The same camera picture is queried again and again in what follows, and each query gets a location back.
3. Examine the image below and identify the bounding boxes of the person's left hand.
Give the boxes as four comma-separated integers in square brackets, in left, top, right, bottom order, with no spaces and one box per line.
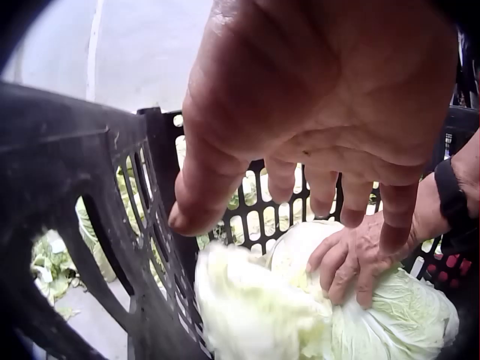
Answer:
[306,173,447,310]

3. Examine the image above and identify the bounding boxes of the person's left fingers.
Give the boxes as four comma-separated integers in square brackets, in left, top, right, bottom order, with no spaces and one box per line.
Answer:
[306,238,380,310]

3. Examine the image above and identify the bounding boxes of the pile of cabbage leaves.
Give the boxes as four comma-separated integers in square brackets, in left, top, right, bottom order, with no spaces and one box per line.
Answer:
[30,114,381,323]

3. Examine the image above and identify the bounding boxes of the person's right thumb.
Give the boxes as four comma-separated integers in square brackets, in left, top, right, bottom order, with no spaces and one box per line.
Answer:
[168,142,259,237]

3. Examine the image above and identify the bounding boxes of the person's right index finger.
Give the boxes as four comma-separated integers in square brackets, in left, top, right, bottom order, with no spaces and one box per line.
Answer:
[264,156,299,204]

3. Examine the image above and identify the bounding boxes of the pale green napa cabbage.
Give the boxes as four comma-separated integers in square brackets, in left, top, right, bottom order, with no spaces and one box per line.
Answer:
[268,219,460,360]
[194,240,335,360]

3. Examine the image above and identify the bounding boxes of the person's right ring finger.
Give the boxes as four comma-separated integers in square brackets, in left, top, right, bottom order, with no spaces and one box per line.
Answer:
[339,174,377,228]

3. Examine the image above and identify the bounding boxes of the black plastic crate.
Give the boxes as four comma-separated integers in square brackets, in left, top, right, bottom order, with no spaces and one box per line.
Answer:
[0,81,480,360]

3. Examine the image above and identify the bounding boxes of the person's right hand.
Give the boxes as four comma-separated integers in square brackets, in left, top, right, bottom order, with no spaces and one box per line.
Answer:
[168,0,461,256]

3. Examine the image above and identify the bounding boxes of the black wrist band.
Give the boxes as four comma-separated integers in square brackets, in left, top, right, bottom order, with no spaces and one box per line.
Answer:
[434,156,480,257]

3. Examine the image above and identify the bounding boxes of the person's right middle finger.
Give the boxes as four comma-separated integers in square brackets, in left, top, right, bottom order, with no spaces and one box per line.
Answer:
[303,167,339,219]

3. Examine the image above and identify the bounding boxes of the person's right little finger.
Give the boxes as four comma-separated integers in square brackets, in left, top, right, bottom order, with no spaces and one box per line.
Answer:
[378,176,420,256]

